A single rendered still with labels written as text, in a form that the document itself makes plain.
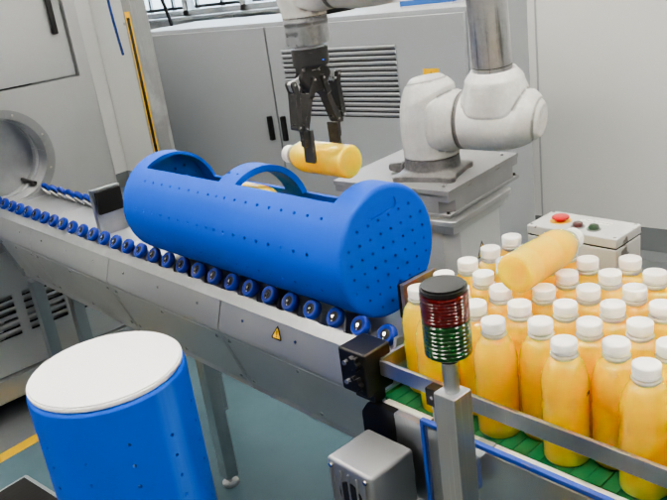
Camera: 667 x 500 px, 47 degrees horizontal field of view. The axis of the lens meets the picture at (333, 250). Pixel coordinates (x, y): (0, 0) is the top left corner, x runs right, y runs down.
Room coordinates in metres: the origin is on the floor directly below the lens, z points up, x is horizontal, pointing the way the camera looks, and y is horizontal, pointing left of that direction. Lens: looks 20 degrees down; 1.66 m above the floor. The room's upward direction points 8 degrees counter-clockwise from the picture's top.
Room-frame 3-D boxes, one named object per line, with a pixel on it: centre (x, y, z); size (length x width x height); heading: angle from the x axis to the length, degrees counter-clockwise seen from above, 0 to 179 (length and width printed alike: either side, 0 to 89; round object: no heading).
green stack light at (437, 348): (0.90, -0.13, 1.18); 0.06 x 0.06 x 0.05
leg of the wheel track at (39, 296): (2.92, 1.22, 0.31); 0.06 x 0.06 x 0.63; 41
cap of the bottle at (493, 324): (1.09, -0.24, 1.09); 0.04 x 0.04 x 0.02
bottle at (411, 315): (1.25, -0.14, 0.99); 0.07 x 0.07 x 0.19
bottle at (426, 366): (1.18, -0.15, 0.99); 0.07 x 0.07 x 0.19
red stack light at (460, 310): (0.90, -0.13, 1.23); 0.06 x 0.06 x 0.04
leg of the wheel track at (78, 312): (3.02, 1.11, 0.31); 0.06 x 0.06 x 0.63; 41
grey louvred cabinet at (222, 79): (3.91, 0.01, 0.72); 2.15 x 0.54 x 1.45; 48
